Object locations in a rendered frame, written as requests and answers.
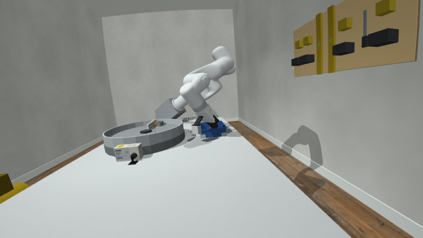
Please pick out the blue open crate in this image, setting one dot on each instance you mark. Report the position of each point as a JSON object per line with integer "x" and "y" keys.
{"x": 208, "y": 132}

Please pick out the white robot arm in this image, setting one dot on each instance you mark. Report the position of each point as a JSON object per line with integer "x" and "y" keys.
{"x": 203, "y": 83}

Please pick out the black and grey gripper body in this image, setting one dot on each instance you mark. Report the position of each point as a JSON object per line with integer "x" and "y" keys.
{"x": 207, "y": 114}

